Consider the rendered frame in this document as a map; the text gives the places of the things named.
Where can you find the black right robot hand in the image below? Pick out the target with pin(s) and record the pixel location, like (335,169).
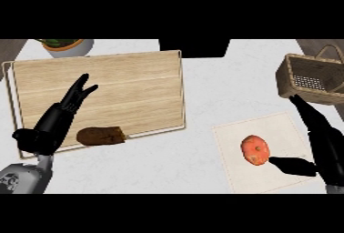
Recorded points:
(326,142)

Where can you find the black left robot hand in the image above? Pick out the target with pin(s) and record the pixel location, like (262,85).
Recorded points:
(53,124)

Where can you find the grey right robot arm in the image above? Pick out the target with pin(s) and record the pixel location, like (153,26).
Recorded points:
(336,189)

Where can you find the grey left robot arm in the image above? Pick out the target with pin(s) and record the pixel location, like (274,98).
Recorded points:
(27,176)

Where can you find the white cloth placemat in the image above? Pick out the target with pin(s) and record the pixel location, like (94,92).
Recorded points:
(265,151)

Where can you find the orange squash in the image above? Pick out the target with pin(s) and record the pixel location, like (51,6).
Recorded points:
(255,149)

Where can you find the brown wicker basket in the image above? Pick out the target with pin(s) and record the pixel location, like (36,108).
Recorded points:
(314,80)

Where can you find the brown bread loaf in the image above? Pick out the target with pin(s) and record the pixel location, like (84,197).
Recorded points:
(101,136)

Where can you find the pale wooden cutting board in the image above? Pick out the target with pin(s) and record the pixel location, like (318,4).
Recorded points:
(98,97)

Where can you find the potted plant in grey pot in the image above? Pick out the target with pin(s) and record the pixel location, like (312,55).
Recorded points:
(67,47)

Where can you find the black appliance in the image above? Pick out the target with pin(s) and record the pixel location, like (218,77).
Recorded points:
(194,48)

